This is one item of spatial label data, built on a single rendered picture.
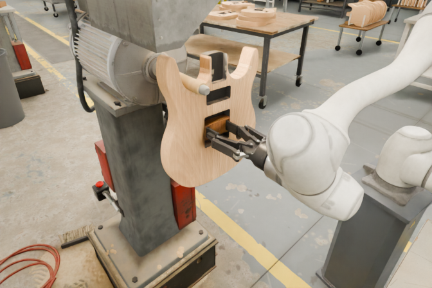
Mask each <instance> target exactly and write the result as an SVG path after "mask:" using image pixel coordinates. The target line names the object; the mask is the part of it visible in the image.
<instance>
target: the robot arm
mask: <svg viewBox="0 0 432 288"><path fill-rule="evenodd" d="M431 65H432V0H431V2H430V3H429V4H428V5H427V6H426V7H425V9H424V11H423V12H422V15H421V16H420V17H419V19H418V21H417V22H416V24H415V25H414V27H413V30H412V32H411V34H410V36H409V38H408V40H407V42H406V43H405V45H404V47H403V49H402V51H401V53H400V54H399V56H398V57H397V58H396V59H395V60H394V61H393V62H392V63H391V64H390V65H389V66H386V67H384V68H382V69H380V70H378V71H376V72H374V73H371V74H369V75H367V76H364V77H363V78H360V79H358V80H356V81H354V82H352V83H350V84H348V85H346V86H345V87H343V88H341V89H340V90H339V91H338V92H336V93H335V94H333V95H332V96H331V97H330V98H329V99H328V100H327V101H326V102H325V103H323V104H322V105H321V106H320V107H318V108H316V109H311V110H310V109H305V110H303V111H302V112H291V113H288V114H285V115H283V116H281V117H279V118H278V119H277V120H275V121H274V122H273V124H272V125H271V127H270V128H269V131H268V133H267V136H266V135H264V134H262V133H261V132H258V131H257V130H255V129H254V128H252V127H250V126H249V125H245V126H244V127H243V126H241V125H240V126H238V125H236V124H234V123H232V122H230V121H228V120H226V130H227V131H229V132H231V133H233V134H234V135H237V133H238V136H240V137H241V138H242V139H243V140H244V141H235V140H232V139H229V138H225V137H222V136H219V133H218V132H216V131H214V130H213V129H211V128H209V127H207V128H206V137H207V138H208V139H209V140H211V147H212V148H213V149H215V150H218V151H219V152H222V153H223V154H225V155H227V156H229V157H231V158H232V159H233V160H234V161H235V162H239V160H240V159H241V158H246V159H249V160H251V161H252V162H253V164H254V165H255V166H256V167H257V168H259V169H261V170H262V171H264V174H265V175H266V177H268V178H270V179H271V180H273V181H274V182H276V183H278V184H279V185H280V186H282V187H284V188H285V189H286V190H288V191H289V193H290V194H291V195H292V196H293V197H295V198H296V199H297V200H299V201H300V202H301V203H303V204H305V205H306V206H308V207H309V208H311V209H313V210H315V211H316V212H318V213H320V214H322V215H325V216H327V217H330V218H333V219H337V220H339V221H347V220H348V219H349V218H351V217H352V216H353V215H354V214H355V213H356V212H357V211H358V209H359V207H360V205H361V203H362V200H363V195H364V190H363V188H362V187H361V185H360V184H359V183H358V182H357V181H356V180H355V179H354V178H353V177H351V176H350V175H349V174H347V173H346V172H344V171H343V170H342V168H341V167H340V163H341V160H342V159H343V156H344V154H345V152H346V150H347V147H348V146H349V144H350V139H349V137H348V127H349V125H350V123H351V122H352V120H353V119H354V118H355V116H356V115H357V114H358V112H359V111H361V110H362V109H363V108H365V107H366V106H368V105H370V104H372V103H374V102H376V101H378V100H380V99H382V98H385V97H387V96H389V95H391V94H393V93H396V92H397V91H400V90H401V89H403V88H405V87H406V86H408V85H410V84H411V83H412V82H413V81H414V80H416V79H417V78H418V77H419V76H420V75H421V74H423V72H425V70H426V69H427V68H429V67H430V66H431ZM248 130H249V132H248ZM241 145H242V146H241ZM363 168H364V169H365V170H366V171H367V172H368V173H370V175H368V176H366V177H363V178H362V180H361V182H362V183H363V184H365V185H368V186H370V187H372V188H373V189H375V190H377V191H378V192H380V193H382V194H383V195H385V196H387V197H388V198H390V199H391V200H393V201H394V202H396V203H397V204H398V205H399V206H403V207H404V206H406V204H407V202H408V201H409V200H410V199H411V198H413V197H414V196H415V195H417V194H418V193H419V192H422V191H424V189H426V190H428V191H429V192H431V193H432V134H431V133H430V132H428V131H427V130H426V129H423V128H421V127H416V126H405V127H403V128H401V129H399V130H398V131H397V132H395V133H394V134H393V135H391V136H390V137H389V138H388V140H387V141H386V143H385V144H384V147H383V148H382V151H381V154H380V156H379V160H378V162H377V166H374V165H371V164H369V163H365V164H364V165H363Z"/></svg>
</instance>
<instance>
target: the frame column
mask: <svg viewBox="0 0 432 288"><path fill-rule="evenodd" d="M89 97H90V99H91V100H92V101H93V103H94V108H95V111H96V116H97V119H98V124H99V127H100V132H101V135H102V139H103V144H104V147H105V152H106V155H107V160H108V163H109V168H110V171H111V175H112V180H113V183H114V188H115V191H116V196H117V199H118V204H119V206H120V208H121V209H122V210H123V212H124V216H125V217H123V216H122V215H121V221H120V224H119V226H118V228H119V230H120V231H121V232H122V234H123V235H124V237H125V238H126V239H127V241H128V242H129V244H130V245H131V246H132V248H133V249H134V250H135V252H136V253H137V255H138V256H139V257H144V256H145V255H146V254H148V253H150V252H151V251H152V250H153V249H155V248H157V247H158V246H160V245H161V244H162V243H164V242H166V241H167V240H168V239H170V238H171V237H173V236H174V235H176V234H177V233H179V232H180V231H181V230H179V228H178V225H177V222H176V218H175V216H174V207H173V201H172V189H171V183H170V176H169V175H168V174H167V173H166V172H165V170H164V168H163V165H162V162H161V142H162V139H163V135H164V132H165V126H164V119H163V108H162V102H161V103H159V104H156V105H151V106H149V107H146V108H144V109H140V110H138V111H134V112H131V113H129V114H126V115H123V116H120V117H117V118H116V117H115V116H114V115H113V114H111V113H110V112H109V111H108V110H107V109H106V108H104V107H103V106H102V105H100V104H99V103H98V102H97V101H96V100H95V99H94V98H92V97H91V96H90V95H89Z"/></svg>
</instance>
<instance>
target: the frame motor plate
mask: <svg viewBox="0 0 432 288"><path fill-rule="evenodd" d="M99 81H100V79H98V78H97V77H95V76H94V75H87V76H83V85H84V91H85V92H86V93H87V94H88V95H90V96H91V97H92V98H94V99H95V100H96V101H97V102H98V103H99V104H100V105H102V106H103V107H104V108H106V109H107V110H108V111H109V112H110V113H111V114H113V115H114V116H115V117H116V118H117V117H120V116H123V115H126V114H129V113H132V112H134V111H138V110H140V109H144V108H146V107H149V106H142V105H133V106H131V107H128V106H126V105H125V104H124V103H122V102H121V101H119V99H117V98H115V97H114V96H113V95H112V94H110V93H109V92H107V91H106V90H105V89H103V88H102V87H100V86H99V85H98V84H97V82H99ZM150 106H151V105H150Z"/></svg>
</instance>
